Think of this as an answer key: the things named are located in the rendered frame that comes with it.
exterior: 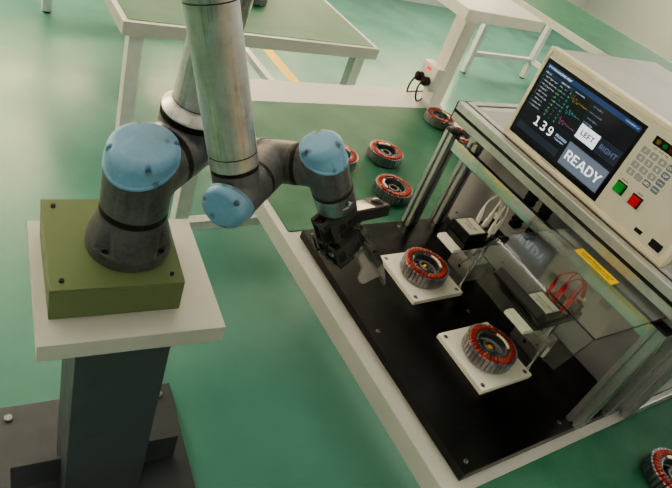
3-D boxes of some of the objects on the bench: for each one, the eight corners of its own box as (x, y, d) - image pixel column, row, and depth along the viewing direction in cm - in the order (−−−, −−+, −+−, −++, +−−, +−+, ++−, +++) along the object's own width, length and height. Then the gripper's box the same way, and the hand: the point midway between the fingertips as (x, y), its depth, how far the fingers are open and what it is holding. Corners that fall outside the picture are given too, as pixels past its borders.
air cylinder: (531, 360, 128) (544, 343, 125) (509, 334, 133) (521, 317, 130) (546, 355, 131) (559, 339, 128) (523, 330, 136) (536, 313, 132)
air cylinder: (464, 282, 143) (475, 265, 140) (447, 260, 147) (456, 244, 144) (479, 279, 146) (489, 263, 142) (461, 258, 150) (471, 242, 147)
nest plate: (412, 305, 130) (414, 301, 129) (377, 259, 139) (379, 255, 138) (461, 295, 138) (463, 292, 137) (425, 252, 147) (427, 248, 146)
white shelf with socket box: (409, 142, 198) (469, 9, 171) (356, 86, 220) (402, -39, 193) (482, 142, 217) (546, 22, 190) (426, 91, 239) (476, -23, 212)
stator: (416, 294, 131) (422, 282, 129) (390, 259, 138) (395, 248, 136) (452, 287, 137) (459, 275, 135) (425, 254, 144) (431, 243, 142)
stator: (481, 380, 117) (490, 368, 115) (450, 337, 124) (458, 325, 122) (520, 370, 123) (529, 359, 121) (488, 329, 130) (496, 318, 128)
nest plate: (479, 395, 115) (482, 391, 115) (436, 337, 124) (438, 333, 124) (529, 378, 124) (532, 374, 123) (485, 325, 133) (487, 321, 132)
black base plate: (458, 481, 101) (464, 474, 100) (299, 236, 139) (302, 229, 138) (615, 412, 127) (621, 406, 126) (444, 222, 165) (447, 216, 164)
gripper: (282, 197, 111) (305, 261, 126) (354, 249, 100) (370, 312, 115) (315, 171, 114) (334, 236, 129) (389, 219, 103) (400, 284, 118)
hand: (360, 264), depth 123 cm, fingers open, 14 cm apart
